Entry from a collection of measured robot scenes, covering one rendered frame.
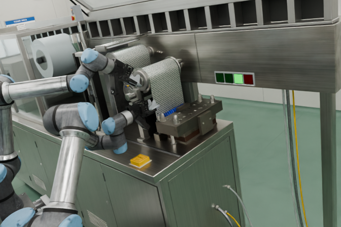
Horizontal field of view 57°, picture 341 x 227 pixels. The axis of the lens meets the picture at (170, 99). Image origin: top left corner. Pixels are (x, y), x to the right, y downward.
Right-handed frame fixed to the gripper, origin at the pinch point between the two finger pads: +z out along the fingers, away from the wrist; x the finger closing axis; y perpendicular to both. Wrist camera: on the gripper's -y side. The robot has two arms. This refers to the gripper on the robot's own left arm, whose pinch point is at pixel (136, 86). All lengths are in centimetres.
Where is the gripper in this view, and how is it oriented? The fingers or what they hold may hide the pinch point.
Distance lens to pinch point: 172.2
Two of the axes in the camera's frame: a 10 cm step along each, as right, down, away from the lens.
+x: -7.1, -1.0, 7.0
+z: 6.3, 3.4, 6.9
